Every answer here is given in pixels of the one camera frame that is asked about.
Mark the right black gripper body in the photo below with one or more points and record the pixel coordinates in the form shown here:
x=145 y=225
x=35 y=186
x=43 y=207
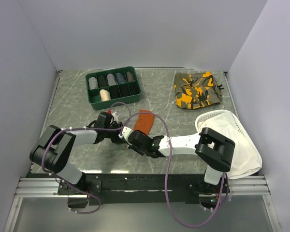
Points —
x=140 y=151

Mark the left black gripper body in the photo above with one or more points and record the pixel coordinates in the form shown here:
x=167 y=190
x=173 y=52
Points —
x=113 y=136

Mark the orange underwear beige waistband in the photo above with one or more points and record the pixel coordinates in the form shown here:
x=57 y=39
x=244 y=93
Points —
x=144 y=122

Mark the green divided organizer tray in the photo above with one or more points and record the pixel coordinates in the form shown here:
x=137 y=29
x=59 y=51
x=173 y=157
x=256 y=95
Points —
x=129 y=92

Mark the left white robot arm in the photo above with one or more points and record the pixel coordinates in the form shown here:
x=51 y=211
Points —
x=53 y=149

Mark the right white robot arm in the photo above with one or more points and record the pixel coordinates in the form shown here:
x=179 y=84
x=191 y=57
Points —
x=215 y=149

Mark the beige rolled underwear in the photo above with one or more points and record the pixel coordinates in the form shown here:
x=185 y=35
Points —
x=105 y=95

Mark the grey striped rolled sock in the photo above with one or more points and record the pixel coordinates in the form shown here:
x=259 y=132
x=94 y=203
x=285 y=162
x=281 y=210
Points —
x=92 y=83

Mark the white grey rolled sock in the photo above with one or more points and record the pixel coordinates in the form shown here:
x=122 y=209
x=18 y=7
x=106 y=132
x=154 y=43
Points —
x=111 y=79

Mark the dark grey rolled sock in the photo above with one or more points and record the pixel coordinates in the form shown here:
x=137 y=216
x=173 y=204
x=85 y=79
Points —
x=102 y=81

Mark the blue striped rolled sock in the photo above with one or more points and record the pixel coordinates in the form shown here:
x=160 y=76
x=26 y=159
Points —
x=120 y=78

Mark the brown rolled sock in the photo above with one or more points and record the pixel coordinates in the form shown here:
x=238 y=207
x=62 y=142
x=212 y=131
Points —
x=130 y=76

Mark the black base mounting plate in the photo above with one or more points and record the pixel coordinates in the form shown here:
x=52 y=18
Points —
x=141 y=188

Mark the camouflage orange shorts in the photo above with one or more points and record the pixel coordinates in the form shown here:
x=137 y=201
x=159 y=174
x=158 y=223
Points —
x=196 y=90

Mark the white laundry basket with cloth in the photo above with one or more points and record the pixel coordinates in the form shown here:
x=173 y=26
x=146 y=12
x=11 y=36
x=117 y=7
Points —
x=246 y=158

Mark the aluminium rail frame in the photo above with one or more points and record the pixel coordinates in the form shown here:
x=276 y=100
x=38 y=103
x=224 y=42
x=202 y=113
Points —
x=49 y=188

